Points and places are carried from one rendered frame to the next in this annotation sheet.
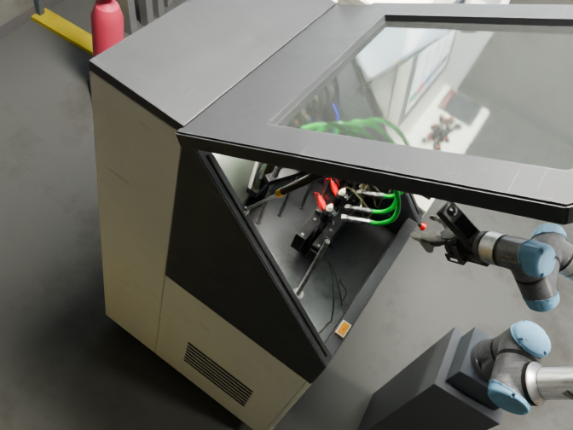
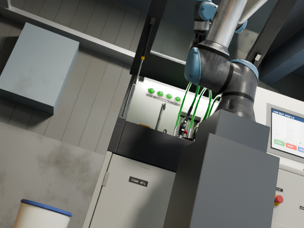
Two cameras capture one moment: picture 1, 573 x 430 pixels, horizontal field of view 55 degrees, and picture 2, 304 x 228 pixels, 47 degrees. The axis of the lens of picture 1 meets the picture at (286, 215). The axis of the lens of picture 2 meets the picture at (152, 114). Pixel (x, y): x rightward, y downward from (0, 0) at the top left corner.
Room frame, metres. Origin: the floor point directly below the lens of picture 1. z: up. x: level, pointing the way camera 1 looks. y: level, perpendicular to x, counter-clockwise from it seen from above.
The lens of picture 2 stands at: (0.29, -1.73, 0.44)
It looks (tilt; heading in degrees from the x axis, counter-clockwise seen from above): 21 degrees up; 70
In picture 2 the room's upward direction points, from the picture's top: 16 degrees clockwise
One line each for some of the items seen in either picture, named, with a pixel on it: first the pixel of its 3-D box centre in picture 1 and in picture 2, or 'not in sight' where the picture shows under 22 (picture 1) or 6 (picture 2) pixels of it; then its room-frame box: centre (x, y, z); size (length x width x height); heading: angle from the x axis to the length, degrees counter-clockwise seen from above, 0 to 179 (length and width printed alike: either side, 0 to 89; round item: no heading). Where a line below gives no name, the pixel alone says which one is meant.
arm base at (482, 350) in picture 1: (500, 357); (235, 111); (0.92, -0.79, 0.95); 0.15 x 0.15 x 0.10
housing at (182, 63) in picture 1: (251, 142); not in sight; (1.52, 0.24, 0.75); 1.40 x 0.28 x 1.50; 165
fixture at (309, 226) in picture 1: (327, 222); not in sight; (1.18, -0.14, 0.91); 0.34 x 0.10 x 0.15; 165
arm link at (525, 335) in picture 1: (522, 345); (238, 82); (0.91, -0.79, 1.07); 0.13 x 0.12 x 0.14; 171
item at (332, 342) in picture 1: (366, 290); (184, 157); (1.01, -0.34, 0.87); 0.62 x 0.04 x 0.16; 165
